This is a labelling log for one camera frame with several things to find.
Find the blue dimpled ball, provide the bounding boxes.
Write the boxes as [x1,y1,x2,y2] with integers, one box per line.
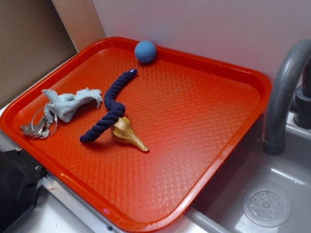
[134,41,156,64]

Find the light blue cloth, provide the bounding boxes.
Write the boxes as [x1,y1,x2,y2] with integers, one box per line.
[42,88,102,123]

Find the dark grey faucet handle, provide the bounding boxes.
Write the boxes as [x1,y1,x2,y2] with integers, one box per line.
[294,60,311,129]

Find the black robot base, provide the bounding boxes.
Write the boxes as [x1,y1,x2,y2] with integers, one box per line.
[0,149,45,233]

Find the orange plastic tray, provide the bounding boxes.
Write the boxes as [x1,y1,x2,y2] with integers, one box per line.
[0,37,272,233]

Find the silver keys on ring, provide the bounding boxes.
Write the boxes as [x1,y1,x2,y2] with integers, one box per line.
[19,108,58,139]

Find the navy blue rope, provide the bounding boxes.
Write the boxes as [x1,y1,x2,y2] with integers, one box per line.
[79,68,138,144]

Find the grey plastic sink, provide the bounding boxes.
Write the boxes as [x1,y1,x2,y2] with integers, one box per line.
[186,112,311,233]

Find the brown cardboard panel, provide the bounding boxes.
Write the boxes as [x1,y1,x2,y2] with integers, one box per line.
[0,0,76,107]

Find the grey toy faucet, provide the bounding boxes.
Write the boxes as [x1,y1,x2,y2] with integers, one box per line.
[262,39,311,155]

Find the light wooden board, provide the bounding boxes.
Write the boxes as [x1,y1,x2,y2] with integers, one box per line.
[52,0,106,52]

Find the tan spiral seashell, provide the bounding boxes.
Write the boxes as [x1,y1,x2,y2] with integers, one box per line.
[110,116,149,152]

